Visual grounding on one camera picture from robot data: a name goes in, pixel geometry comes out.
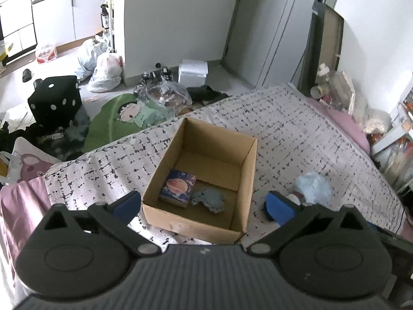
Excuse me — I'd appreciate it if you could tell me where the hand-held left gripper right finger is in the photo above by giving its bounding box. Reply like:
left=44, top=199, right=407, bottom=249
left=247, top=191, right=371, bottom=255

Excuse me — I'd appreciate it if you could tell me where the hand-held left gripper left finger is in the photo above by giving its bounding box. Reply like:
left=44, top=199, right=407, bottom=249
left=41, top=191, right=162, bottom=259

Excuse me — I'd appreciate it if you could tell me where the grey-blue fluffy plush toy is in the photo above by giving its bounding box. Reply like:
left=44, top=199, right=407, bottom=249
left=292, top=172, right=333, bottom=207

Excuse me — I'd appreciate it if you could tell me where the cardboard box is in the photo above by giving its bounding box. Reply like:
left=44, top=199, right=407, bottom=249
left=142, top=117, right=259, bottom=244

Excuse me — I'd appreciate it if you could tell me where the grey star-shaped plush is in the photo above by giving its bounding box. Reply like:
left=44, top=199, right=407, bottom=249
left=190, top=187, right=228, bottom=214

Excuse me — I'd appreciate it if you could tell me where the white black-patterned bedspread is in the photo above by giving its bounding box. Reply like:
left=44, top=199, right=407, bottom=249
left=43, top=82, right=405, bottom=246

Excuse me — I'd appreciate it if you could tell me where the green leaf cartoon rug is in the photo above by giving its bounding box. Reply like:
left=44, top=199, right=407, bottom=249
left=83, top=93, right=176, bottom=152

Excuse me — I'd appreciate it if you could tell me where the dark mottled fluffy rug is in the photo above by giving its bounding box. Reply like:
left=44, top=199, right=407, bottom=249
left=34, top=106, right=91, bottom=161

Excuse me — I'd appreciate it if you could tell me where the pink bear print pillow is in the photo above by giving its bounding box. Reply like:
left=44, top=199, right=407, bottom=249
left=11, top=136, right=62, bottom=184

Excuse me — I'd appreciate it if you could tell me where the pink bedsheet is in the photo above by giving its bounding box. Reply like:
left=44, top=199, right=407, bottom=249
left=0, top=177, right=52, bottom=298

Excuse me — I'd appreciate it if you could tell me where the clear plastic bag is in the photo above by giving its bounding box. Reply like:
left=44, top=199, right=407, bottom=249
left=136, top=82, right=193, bottom=117

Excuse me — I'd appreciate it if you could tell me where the yellow and white bag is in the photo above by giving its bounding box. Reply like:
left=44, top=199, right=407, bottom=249
left=0, top=151, right=23, bottom=186

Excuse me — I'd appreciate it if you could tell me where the paper cup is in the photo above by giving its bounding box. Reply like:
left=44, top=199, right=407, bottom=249
left=310, top=84, right=330, bottom=99

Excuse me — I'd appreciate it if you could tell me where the crumpled white plastic bag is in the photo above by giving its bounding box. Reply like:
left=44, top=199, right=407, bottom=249
left=352, top=108, right=392, bottom=135

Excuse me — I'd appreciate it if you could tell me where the black dice pouf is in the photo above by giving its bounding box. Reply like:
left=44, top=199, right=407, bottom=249
left=27, top=75, right=81, bottom=126

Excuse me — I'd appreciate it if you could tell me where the black cloth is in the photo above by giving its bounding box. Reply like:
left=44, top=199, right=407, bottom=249
left=186, top=85, right=229, bottom=105

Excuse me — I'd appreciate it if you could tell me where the white cloth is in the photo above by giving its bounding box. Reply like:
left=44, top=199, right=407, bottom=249
left=0, top=105, right=37, bottom=134

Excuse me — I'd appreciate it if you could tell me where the clear plastic bottle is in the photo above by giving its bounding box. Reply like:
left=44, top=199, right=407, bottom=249
left=318, top=63, right=333, bottom=86

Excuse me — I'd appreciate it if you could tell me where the white storage box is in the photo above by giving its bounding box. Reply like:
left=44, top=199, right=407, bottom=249
left=178, top=59, right=209, bottom=86

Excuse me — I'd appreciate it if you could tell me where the red and white plastic bag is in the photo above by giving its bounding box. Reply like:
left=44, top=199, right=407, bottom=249
left=35, top=43, right=58, bottom=64

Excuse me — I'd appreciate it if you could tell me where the black-framed wooden board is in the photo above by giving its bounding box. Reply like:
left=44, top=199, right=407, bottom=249
left=297, top=3, right=344, bottom=96

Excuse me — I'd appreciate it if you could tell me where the grey door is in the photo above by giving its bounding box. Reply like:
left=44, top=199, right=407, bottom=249
left=223, top=0, right=339, bottom=88

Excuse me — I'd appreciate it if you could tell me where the white kitchen cabinet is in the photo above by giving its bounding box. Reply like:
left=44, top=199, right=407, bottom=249
left=30, top=0, right=114, bottom=48

